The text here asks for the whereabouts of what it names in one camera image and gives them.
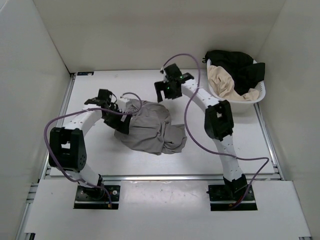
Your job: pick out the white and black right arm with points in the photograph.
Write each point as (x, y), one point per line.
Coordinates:
(218, 123)

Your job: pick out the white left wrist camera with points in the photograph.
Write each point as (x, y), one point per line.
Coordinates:
(122, 104)

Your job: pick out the beige trousers in basket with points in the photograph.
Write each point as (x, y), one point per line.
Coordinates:
(223, 85)

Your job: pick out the white front cover board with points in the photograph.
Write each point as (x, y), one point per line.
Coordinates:
(174, 210)

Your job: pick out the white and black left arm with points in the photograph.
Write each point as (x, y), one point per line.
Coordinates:
(66, 144)

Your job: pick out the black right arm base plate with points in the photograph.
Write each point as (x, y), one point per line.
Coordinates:
(222, 199)

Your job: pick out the white laundry basket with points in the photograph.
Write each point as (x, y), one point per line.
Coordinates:
(239, 107)

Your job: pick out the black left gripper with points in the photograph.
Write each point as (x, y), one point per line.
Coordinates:
(120, 126)

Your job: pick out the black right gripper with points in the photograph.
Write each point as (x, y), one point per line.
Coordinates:
(161, 86)

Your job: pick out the black trousers in basket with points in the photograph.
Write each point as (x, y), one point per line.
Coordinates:
(245, 73)

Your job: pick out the small blue label sticker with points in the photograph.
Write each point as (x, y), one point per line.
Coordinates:
(85, 73)

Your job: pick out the aluminium frame rails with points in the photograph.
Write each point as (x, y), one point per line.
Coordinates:
(117, 163)

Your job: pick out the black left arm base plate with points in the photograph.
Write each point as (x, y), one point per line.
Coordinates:
(97, 199)

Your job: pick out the grey trousers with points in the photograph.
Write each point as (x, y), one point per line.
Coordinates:
(151, 130)

